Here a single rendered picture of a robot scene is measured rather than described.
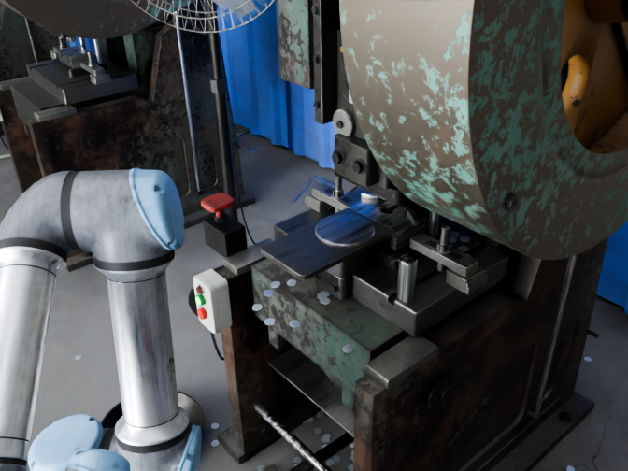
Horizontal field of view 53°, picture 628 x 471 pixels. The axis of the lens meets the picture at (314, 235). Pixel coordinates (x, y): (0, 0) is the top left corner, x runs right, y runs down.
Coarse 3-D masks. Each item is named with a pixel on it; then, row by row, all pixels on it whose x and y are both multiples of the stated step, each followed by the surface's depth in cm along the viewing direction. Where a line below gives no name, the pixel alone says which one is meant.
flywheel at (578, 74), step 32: (576, 0) 82; (608, 0) 81; (576, 32) 85; (608, 32) 91; (576, 64) 92; (608, 64) 94; (576, 96) 94; (608, 96) 99; (576, 128) 96; (608, 128) 103
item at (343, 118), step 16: (336, 112) 125; (352, 112) 124; (336, 128) 127; (352, 128) 124; (336, 144) 126; (352, 144) 122; (336, 160) 126; (352, 160) 124; (368, 160) 121; (352, 176) 126; (368, 176) 123; (384, 176) 123
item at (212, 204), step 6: (204, 198) 150; (210, 198) 150; (216, 198) 150; (222, 198) 150; (228, 198) 150; (204, 204) 148; (210, 204) 147; (216, 204) 147; (222, 204) 147; (228, 204) 148; (234, 204) 150; (210, 210) 147; (216, 210) 147; (216, 216) 151
